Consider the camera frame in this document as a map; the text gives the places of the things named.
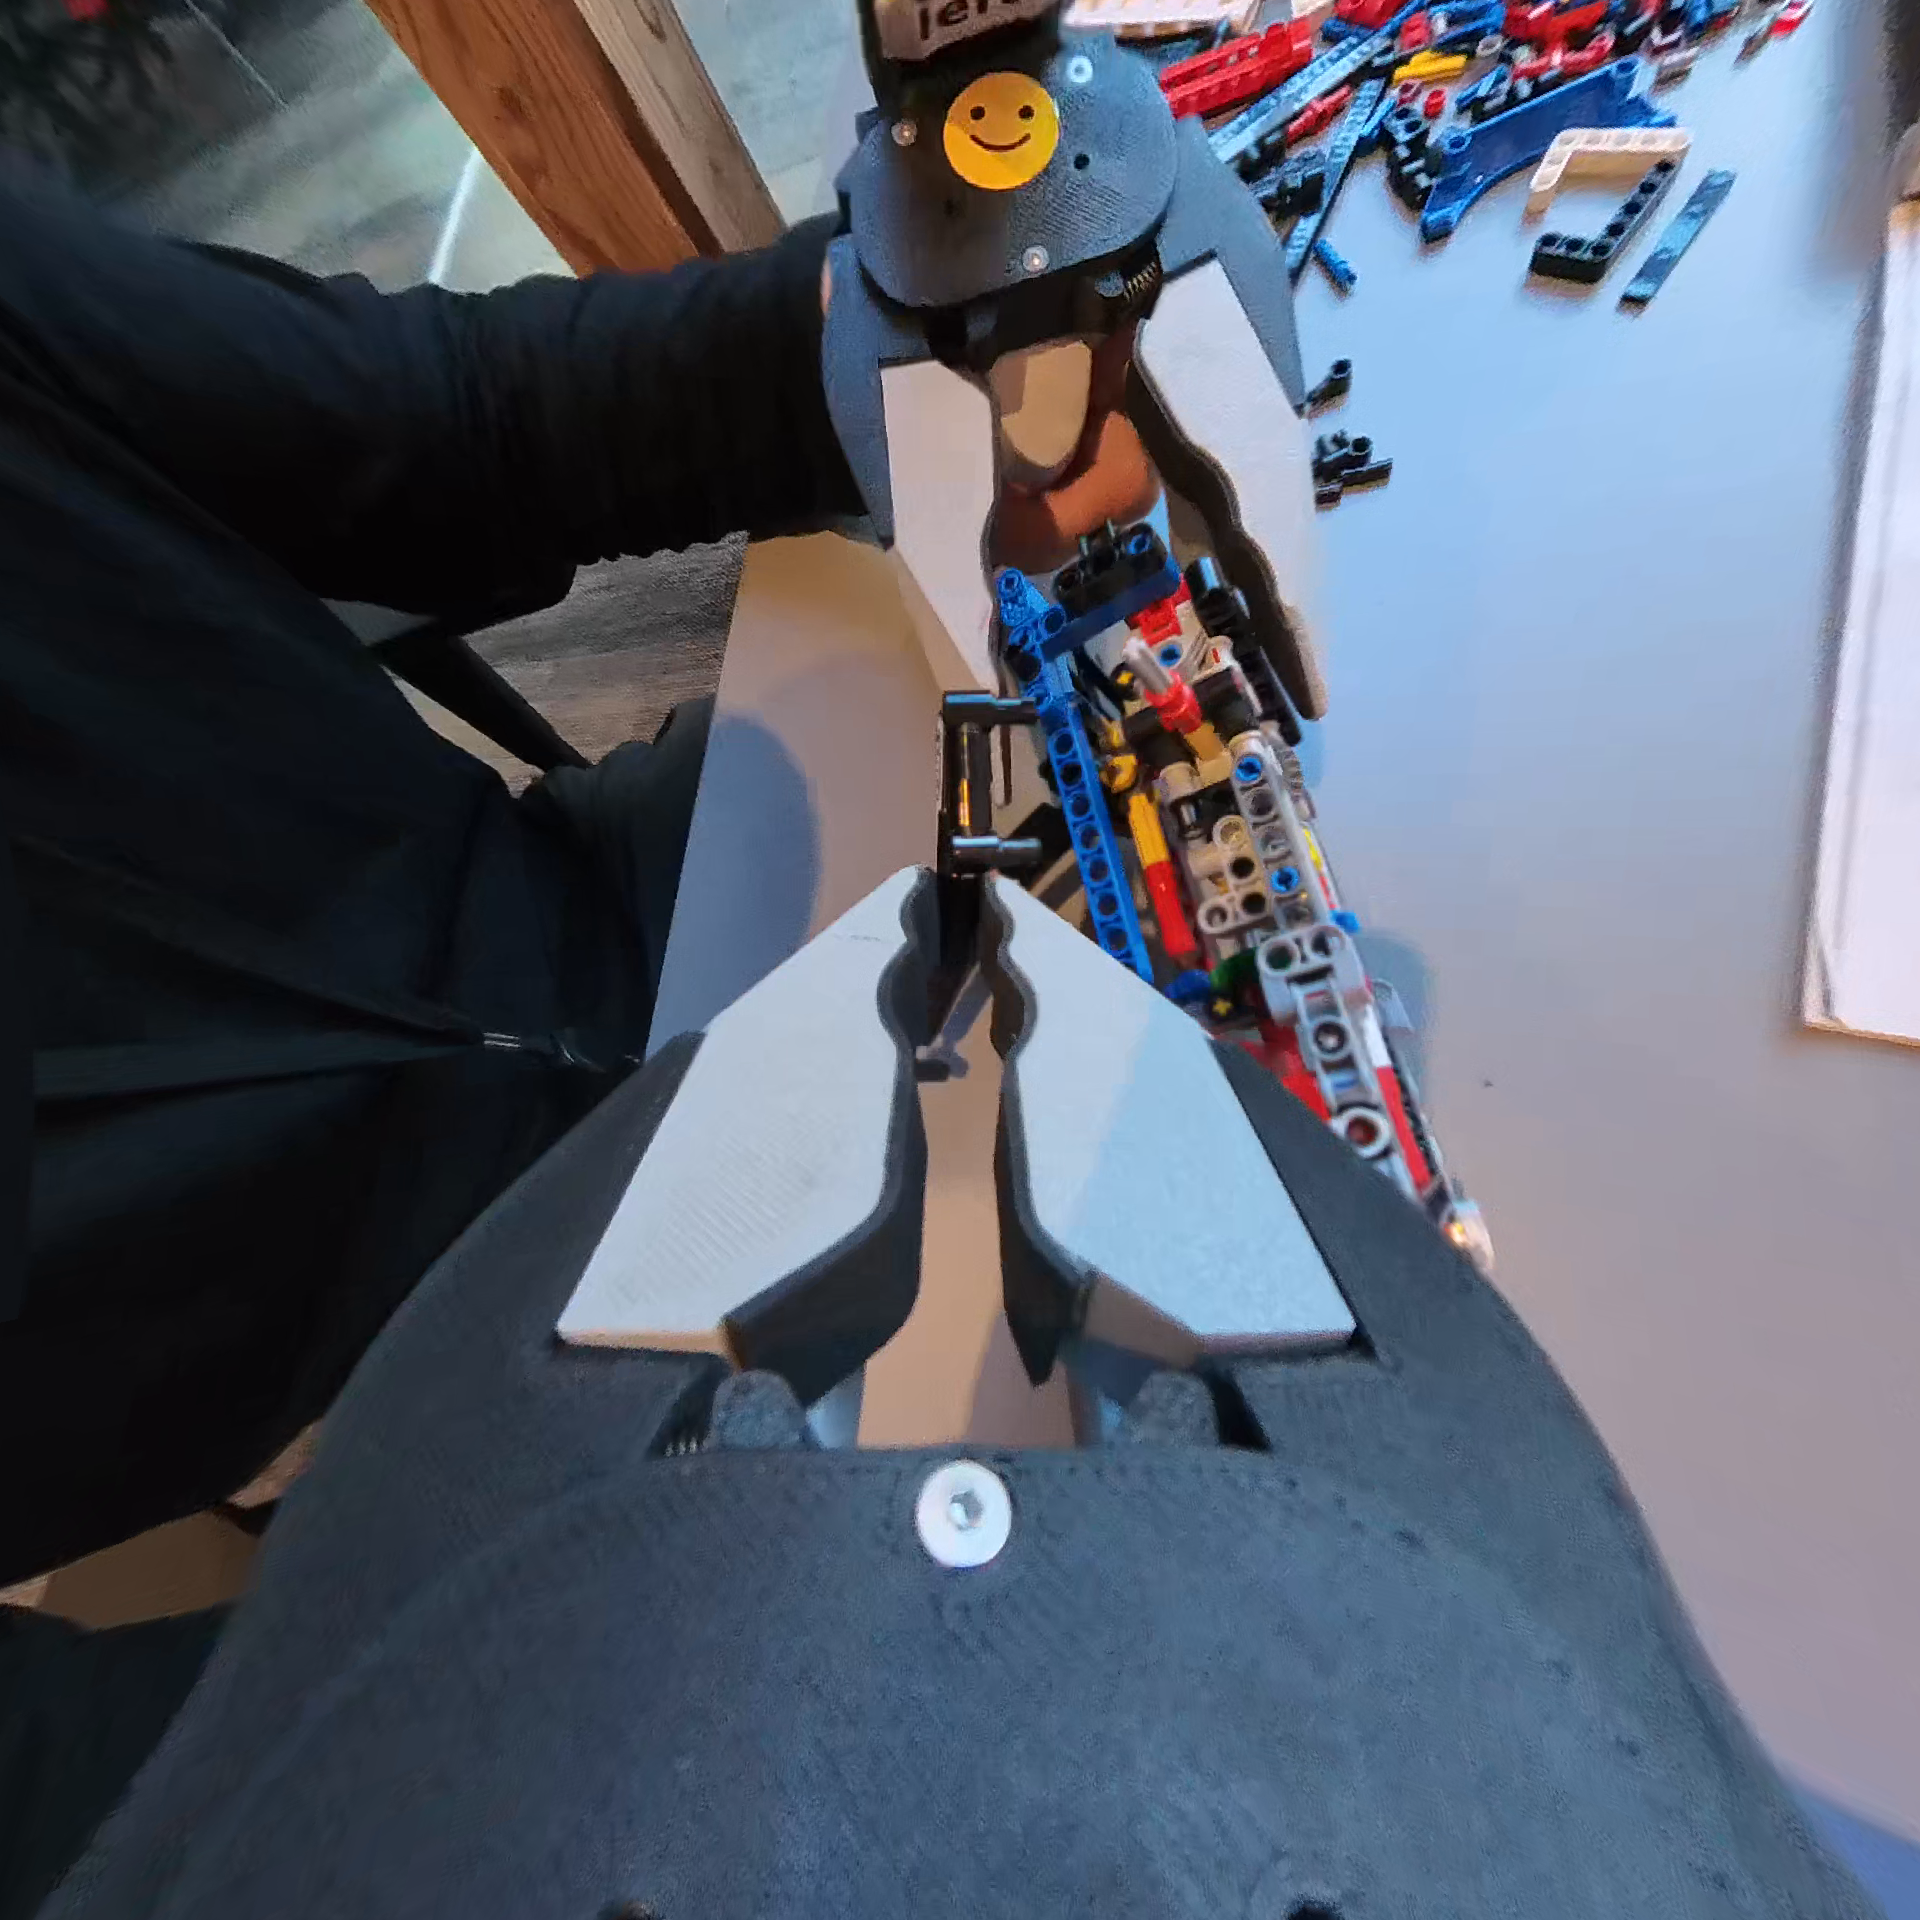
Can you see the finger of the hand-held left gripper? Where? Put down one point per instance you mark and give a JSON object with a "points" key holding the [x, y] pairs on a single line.
{"points": [[936, 497], [1247, 451]]}

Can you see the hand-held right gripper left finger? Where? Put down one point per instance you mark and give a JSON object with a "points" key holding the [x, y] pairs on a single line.
{"points": [[750, 1170]]}

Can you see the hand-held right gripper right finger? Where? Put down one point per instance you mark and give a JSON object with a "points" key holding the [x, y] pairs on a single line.
{"points": [[1155, 1170]]}

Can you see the toy brick car chassis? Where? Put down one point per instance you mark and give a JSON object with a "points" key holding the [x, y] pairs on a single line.
{"points": [[1230, 871]]}

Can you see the small black brick part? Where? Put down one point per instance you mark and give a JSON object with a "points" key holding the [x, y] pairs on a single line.
{"points": [[968, 842]]}

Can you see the person's left forearm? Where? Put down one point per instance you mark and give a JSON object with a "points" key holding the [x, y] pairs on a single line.
{"points": [[600, 407]]}

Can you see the person's left hand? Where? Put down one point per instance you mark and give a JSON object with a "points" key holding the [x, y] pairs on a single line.
{"points": [[1081, 504]]}

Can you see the cluster of black pins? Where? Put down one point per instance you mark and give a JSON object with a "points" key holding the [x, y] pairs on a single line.
{"points": [[1347, 462]]}

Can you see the small black connector pin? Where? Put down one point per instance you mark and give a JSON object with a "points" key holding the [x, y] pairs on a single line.
{"points": [[1326, 385]]}

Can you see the pile of loose toy bricks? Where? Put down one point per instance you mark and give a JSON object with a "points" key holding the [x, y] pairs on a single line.
{"points": [[1425, 74]]}

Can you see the black holed toy beam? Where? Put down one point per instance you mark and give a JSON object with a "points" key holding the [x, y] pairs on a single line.
{"points": [[1614, 235]]}

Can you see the tan toy brick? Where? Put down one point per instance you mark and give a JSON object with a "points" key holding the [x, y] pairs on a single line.
{"points": [[1614, 151]]}

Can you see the thin dark toy tile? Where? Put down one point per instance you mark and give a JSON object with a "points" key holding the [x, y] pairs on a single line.
{"points": [[1677, 241]]}

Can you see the person's dark clothed body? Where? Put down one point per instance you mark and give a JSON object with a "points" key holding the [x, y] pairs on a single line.
{"points": [[225, 975]]}

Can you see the open instruction booklet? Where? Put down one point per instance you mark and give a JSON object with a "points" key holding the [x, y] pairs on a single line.
{"points": [[1875, 676]]}

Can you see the wooden post with bolts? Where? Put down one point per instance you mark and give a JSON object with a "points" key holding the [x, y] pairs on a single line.
{"points": [[569, 120]]}

